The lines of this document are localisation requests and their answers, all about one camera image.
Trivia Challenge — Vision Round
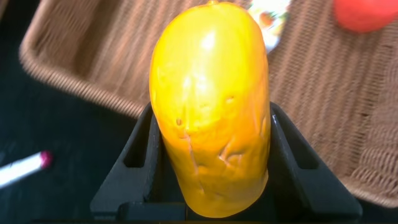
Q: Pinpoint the yellow mango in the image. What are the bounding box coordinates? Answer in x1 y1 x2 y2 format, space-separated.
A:
149 0 271 218

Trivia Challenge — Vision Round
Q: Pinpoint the small juice carton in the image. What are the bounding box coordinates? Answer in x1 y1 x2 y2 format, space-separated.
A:
247 0 292 54

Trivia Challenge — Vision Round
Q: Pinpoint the orange fruit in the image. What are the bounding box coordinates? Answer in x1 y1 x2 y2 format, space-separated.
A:
334 0 398 34

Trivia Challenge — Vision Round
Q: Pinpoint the wicker basket with brown handles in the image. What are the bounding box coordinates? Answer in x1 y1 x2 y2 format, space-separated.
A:
18 0 398 208

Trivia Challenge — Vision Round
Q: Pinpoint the black tablecloth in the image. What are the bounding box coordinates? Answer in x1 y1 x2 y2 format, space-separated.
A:
0 0 398 224

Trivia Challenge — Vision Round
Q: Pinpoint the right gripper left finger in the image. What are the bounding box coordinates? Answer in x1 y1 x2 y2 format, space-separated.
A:
90 102 187 222

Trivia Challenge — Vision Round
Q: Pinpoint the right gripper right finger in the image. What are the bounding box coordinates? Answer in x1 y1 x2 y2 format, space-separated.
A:
266 101 363 222

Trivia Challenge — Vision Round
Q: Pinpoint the white marker with pink caps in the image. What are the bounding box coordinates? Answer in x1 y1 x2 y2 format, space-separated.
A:
0 151 53 189

